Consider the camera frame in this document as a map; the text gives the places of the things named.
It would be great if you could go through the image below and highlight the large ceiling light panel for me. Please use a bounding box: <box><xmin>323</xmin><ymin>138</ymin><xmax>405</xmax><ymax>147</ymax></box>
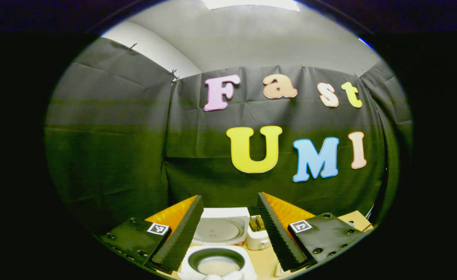
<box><xmin>203</xmin><ymin>0</ymin><xmax>301</xmax><ymax>12</ymax></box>

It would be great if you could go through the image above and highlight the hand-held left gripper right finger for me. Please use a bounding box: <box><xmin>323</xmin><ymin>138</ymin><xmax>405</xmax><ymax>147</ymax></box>
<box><xmin>257</xmin><ymin>192</ymin><xmax>365</xmax><ymax>272</ymax></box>

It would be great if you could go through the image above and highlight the black backdrop cloth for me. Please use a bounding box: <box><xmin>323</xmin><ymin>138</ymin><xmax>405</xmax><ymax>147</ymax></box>
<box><xmin>45</xmin><ymin>37</ymin><xmax>413</xmax><ymax>234</ymax></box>

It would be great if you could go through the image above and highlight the white rice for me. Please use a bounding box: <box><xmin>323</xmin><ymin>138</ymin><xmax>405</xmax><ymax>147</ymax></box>
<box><xmin>198</xmin><ymin>258</ymin><xmax>241</xmax><ymax>277</ymax></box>

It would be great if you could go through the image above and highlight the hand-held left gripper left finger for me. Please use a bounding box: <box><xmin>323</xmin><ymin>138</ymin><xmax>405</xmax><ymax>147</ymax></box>
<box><xmin>96</xmin><ymin>195</ymin><xmax>205</xmax><ymax>272</ymax></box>

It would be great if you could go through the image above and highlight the white toaster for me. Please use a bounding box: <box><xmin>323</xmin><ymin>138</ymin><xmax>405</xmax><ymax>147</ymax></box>
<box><xmin>245</xmin><ymin>215</ymin><xmax>272</xmax><ymax>251</ymax></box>

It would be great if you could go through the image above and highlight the white rice cooker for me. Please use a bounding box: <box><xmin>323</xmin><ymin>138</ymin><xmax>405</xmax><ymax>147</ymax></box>
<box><xmin>177</xmin><ymin>207</ymin><xmax>258</xmax><ymax>280</ymax></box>

